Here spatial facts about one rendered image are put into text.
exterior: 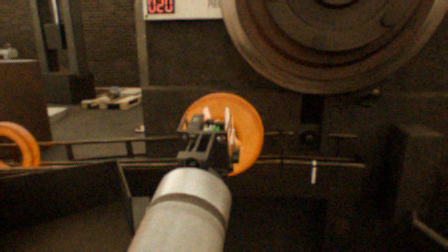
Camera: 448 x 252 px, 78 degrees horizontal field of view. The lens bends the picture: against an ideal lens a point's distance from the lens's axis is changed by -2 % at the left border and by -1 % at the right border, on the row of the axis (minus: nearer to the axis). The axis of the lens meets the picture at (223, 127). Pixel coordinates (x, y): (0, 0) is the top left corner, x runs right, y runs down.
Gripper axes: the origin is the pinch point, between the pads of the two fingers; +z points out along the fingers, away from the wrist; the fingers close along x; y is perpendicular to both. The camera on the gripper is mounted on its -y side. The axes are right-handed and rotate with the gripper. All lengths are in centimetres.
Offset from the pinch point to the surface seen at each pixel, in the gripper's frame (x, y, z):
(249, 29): -4.3, 13.4, 18.2
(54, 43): 381, -87, 422
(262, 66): -7.2, 5.2, 17.7
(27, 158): 62, -21, 13
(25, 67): 211, -47, 173
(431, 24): -41.1, 13.2, 19.9
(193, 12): 11.9, 14.9, 34.2
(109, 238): 22.7, -20.8, -11.7
